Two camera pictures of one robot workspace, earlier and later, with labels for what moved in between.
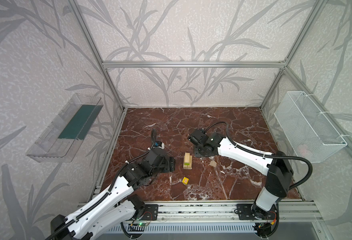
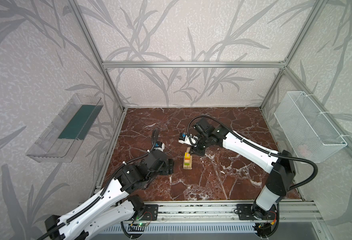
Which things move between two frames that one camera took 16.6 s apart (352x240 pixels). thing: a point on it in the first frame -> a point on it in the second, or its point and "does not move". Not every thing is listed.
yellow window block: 185,180 -> 187,156
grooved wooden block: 188,158 does not move
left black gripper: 170,164 does not move
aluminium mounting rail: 225,211 does not move
